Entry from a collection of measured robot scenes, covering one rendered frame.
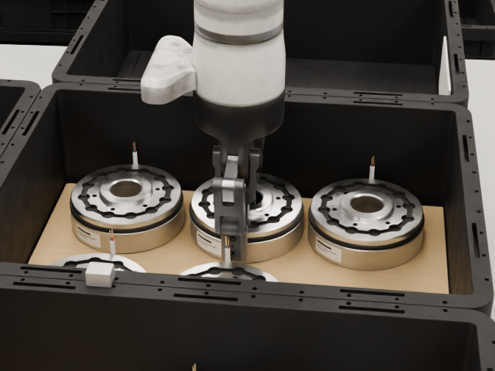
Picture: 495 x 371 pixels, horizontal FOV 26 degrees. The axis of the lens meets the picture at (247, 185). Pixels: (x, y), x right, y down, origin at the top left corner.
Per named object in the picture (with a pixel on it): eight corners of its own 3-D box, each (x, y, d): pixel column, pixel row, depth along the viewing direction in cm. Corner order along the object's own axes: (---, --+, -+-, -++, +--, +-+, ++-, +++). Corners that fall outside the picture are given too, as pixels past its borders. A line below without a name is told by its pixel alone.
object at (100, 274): (115, 276, 76) (114, 263, 76) (110, 288, 75) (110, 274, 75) (90, 274, 77) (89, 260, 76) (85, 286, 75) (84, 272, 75)
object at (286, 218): (306, 179, 101) (306, 174, 101) (297, 241, 93) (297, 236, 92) (199, 174, 102) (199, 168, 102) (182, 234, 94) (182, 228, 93)
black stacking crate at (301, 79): (443, 74, 130) (453, -14, 124) (455, 210, 105) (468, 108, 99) (122, 58, 134) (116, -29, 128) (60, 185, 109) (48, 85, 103)
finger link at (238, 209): (212, 174, 85) (216, 218, 90) (209, 191, 84) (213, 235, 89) (246, 176, 85) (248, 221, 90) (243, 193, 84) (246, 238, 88)
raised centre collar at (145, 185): (156, 180, 100) (156, 174, 100) (149, 209, 96) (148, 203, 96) (104, 178, 101) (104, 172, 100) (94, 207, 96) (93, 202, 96)
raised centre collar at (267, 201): (275, 188, 99) (276, 183, 99) (270, 218, 95) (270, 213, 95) (223, 185, 99) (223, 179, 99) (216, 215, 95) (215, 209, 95)
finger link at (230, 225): (225, 205, 90) (226, 253, 93) (220, 224, 88) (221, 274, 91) (243, 205, 90) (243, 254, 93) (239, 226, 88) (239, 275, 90)
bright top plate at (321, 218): (425, 188, 100) (425, 183, 100) (420, 252, 91) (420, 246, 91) (317, 178, 101) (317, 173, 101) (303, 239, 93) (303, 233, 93)
